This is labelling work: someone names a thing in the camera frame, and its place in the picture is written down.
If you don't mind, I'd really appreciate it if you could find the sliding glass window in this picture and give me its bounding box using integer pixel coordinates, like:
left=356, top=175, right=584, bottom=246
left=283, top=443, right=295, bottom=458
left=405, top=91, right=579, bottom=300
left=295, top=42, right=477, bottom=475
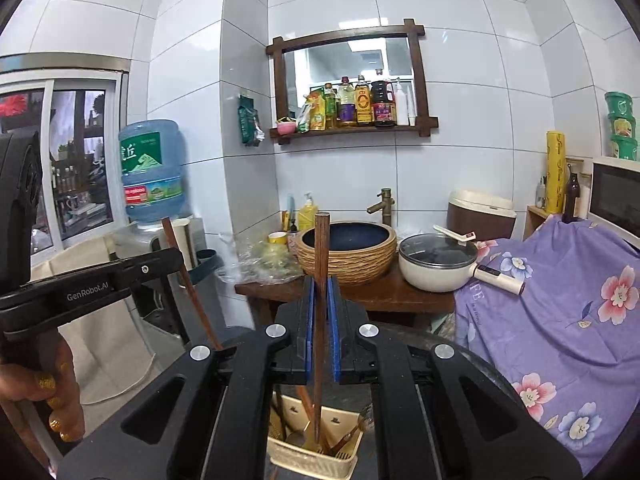
left=0, top=55, right=131, bottom=266

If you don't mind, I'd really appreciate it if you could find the purple floral cloth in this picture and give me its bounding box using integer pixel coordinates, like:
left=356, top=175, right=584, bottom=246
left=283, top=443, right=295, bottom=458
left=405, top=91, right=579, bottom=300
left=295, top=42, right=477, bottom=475
left=452, top=215, right=640, bottom=476

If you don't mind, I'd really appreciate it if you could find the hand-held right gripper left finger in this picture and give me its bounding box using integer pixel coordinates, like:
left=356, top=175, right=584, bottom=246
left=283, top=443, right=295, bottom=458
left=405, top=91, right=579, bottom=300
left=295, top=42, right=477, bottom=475
left=55, top=275, right=317, bottom=480

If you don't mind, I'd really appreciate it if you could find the dark soy sauce bottle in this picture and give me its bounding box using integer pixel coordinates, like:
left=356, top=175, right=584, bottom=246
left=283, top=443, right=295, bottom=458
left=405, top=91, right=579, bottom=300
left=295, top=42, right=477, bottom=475
left=371, top=68, right=397, bottom=127

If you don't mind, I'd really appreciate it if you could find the bronze faucet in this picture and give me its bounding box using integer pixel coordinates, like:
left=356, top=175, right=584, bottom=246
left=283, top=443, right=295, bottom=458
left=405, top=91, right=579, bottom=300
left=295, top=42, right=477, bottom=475
left=366, top=187, right=396, bottom=227

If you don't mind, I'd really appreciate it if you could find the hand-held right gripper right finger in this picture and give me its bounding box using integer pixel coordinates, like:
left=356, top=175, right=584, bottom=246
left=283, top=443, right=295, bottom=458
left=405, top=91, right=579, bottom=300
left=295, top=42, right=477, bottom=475
left=326, top=275, right=586, bottom=480

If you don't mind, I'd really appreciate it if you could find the teal cup holder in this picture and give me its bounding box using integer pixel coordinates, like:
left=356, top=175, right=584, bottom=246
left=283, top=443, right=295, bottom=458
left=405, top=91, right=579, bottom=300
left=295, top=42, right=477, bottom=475
left=195, top=249, right=226, bottom=283

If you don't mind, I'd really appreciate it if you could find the wooden washstand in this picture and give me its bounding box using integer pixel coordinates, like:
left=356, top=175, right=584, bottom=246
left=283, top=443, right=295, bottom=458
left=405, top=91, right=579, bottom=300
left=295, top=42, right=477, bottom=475
left=235, top=260, right=457, bottom=328

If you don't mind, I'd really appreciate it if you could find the brown glass bottle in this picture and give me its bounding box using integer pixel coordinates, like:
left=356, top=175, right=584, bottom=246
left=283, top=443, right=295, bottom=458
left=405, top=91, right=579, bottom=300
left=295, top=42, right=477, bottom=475
left=562, top=162, right=582, bottom=223

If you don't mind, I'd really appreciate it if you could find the white paper cup stack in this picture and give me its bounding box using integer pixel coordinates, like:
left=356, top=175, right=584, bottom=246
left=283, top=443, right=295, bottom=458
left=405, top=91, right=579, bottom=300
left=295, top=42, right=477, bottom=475
left=172, top=217, right=196, bottom=271

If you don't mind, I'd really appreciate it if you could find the yellow wrap roll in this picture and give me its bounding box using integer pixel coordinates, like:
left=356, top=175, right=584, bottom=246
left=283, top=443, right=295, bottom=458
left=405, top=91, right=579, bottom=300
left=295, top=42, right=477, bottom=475
left=545, top=131, right=567, bottom=215

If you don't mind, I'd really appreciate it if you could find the white microwave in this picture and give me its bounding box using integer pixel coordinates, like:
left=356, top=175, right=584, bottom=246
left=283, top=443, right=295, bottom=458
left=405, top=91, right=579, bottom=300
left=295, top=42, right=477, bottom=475
left=587, top=156, right=640, bottom=250

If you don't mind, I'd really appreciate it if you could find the small wooden box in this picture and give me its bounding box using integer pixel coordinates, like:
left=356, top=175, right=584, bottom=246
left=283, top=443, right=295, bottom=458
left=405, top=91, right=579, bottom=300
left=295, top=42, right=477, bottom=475
left=524, top=204, right=551, bottom=241

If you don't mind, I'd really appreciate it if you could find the person's left hand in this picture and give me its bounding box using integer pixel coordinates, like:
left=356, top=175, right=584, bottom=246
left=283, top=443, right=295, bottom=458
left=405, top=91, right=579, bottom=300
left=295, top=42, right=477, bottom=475
left=0, top=339, right=86, bottom=443

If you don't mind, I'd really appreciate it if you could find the green packet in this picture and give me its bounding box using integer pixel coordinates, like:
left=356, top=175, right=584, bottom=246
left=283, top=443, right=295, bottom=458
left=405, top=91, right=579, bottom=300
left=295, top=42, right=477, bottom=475
left=237, top=91, right=266, bottom=147

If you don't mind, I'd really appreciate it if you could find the green bottle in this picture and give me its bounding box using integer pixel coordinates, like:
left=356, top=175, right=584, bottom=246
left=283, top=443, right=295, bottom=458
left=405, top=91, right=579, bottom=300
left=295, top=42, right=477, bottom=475
left=322, top=82, right=340, bottom=128

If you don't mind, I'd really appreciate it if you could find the yellow soap pump bottle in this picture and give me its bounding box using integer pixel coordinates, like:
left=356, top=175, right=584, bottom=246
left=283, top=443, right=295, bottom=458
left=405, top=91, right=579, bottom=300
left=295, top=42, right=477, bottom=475
left=298, top=192, right=320, bottom=231

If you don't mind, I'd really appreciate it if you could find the woven pattern wash basin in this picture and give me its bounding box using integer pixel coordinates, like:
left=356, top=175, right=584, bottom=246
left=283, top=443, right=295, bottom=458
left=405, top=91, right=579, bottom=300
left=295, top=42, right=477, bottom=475
left=295, top=221, right=398, bottom=287

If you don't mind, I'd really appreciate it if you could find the yellow oil bottle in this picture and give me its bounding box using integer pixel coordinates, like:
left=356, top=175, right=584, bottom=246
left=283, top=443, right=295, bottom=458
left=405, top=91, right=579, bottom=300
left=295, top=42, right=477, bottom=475
left=337, top=76, right=357, bottom=127

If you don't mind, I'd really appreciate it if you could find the white water dispenser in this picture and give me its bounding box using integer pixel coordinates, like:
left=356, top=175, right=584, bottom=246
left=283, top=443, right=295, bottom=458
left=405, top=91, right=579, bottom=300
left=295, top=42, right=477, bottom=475
left=107, top=220, right=201, bottom=341

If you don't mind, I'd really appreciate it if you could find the dark wooden wall shelf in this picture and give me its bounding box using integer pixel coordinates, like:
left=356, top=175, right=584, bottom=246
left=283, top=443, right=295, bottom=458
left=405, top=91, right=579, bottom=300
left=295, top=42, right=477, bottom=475
left=265, top=19, right=440, bottom=146

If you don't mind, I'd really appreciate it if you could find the brown and white rice cooker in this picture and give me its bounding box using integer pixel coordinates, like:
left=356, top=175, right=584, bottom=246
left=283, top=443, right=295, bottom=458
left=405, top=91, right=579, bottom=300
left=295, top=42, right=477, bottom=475
left=446, top=190, right=517, bottom=241

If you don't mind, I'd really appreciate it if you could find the clear plastic bag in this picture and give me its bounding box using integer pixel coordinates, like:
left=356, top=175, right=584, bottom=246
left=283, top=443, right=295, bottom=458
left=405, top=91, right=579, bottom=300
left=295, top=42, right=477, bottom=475
left=235, top=237, right=303, bottom=286

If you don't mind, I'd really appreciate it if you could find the beige cloth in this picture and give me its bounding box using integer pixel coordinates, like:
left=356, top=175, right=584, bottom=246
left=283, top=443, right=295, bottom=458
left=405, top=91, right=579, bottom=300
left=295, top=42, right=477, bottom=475
left=30, top=237, right=166, bottom=406

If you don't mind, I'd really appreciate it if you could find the yellow label sauce bottle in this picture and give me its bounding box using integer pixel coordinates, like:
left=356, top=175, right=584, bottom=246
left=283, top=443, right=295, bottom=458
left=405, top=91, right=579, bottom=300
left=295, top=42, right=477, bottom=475
left=355, top=75, right=375, bottom=126

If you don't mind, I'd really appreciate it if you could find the yellow seasoning packet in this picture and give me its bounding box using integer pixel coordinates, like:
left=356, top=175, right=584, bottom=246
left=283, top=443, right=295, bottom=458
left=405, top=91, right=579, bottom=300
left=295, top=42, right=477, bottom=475
left=300, top=91, right=328, bottom=132

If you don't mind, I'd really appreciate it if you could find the white pot with glass lid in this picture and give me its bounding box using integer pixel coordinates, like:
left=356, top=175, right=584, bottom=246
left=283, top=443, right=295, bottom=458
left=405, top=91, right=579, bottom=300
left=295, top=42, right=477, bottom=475
left=398, top=232, right=526, bottom=297

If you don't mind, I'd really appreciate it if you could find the blue water bottle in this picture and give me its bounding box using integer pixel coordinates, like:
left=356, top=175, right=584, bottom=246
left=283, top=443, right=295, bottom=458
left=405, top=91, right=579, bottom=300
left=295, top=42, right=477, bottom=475
left=118, top=119, right=193, bottom=225

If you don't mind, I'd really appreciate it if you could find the white squeeze bottle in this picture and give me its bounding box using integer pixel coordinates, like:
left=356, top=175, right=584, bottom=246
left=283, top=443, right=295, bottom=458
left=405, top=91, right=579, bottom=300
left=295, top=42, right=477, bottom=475
left=394, top=78, right=412, bottom=126

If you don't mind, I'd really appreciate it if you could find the cream plastic utensil holder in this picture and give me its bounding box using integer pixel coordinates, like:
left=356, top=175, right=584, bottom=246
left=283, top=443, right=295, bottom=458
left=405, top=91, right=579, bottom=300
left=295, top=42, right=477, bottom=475
left=266, top=394, right=365, bottom=480

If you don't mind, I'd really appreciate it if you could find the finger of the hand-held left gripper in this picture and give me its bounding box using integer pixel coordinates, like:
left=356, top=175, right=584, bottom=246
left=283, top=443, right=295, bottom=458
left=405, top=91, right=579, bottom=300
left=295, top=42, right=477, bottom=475
left=112, top=248, right=185, bottom=289

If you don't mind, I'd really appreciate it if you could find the white rice paddle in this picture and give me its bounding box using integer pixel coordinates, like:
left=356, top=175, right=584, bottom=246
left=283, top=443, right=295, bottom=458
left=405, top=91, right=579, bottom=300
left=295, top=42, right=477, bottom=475
left=432, top=224, right=478, bottom=245

